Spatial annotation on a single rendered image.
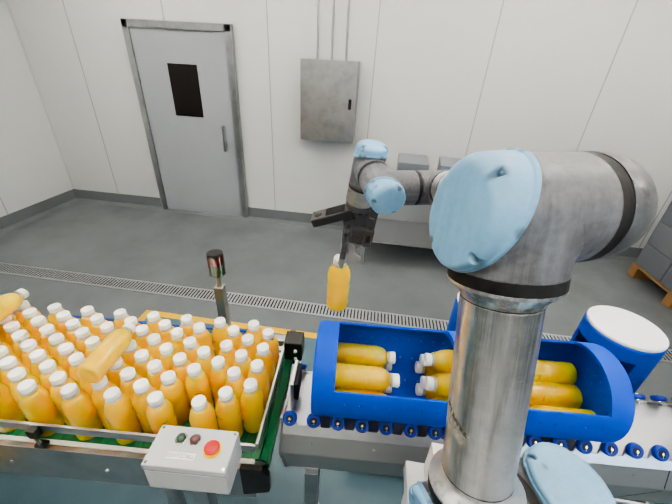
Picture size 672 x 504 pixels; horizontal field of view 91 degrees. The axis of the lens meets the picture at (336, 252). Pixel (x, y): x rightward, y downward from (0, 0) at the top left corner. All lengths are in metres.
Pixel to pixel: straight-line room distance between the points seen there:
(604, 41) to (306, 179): 3.30
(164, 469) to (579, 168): 0.97
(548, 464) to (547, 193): 0.40
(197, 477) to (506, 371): 0.78
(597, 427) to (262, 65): 4.04
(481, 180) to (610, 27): 4.23
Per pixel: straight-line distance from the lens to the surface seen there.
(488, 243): 0.31
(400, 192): 0.68
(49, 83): 5.77
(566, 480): 0.62
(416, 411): 1.04
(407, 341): 1.22
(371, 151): 0.76
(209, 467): 0.96
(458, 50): 4.09
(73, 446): 1.39
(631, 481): 1.54
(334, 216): 0.85
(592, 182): 0.37
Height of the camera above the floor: 1.93
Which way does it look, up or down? 30 degrees down
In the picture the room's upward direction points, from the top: 3 degrees clockwise
